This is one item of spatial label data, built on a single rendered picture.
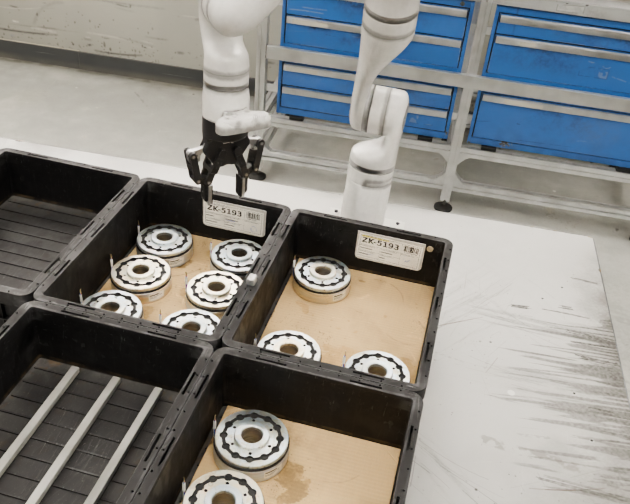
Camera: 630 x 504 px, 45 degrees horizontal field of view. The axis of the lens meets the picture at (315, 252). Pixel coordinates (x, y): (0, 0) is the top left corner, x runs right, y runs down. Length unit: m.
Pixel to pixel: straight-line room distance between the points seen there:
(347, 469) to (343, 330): 0.29
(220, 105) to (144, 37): 3.09
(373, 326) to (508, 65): 1.90
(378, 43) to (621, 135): 2.00
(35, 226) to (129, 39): 2.83
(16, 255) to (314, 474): 0.71
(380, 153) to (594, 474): 0.68
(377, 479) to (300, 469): 0.11
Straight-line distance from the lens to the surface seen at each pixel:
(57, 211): 1.58
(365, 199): 1.50
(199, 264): 1.41
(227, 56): 1.16
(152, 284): 1.31
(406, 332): 1.30
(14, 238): 1.52
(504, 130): 3.14
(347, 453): 1.10
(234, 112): 1.18
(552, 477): 1.33
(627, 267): 3.25
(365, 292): 1.37
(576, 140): 3.19
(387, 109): 1.42
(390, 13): 1.28
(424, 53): 3.03
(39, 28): 4.51
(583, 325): 1.65
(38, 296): 1.20
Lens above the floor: 1.66
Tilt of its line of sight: 35 degrees down
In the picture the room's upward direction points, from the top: 6 degrees clockwise
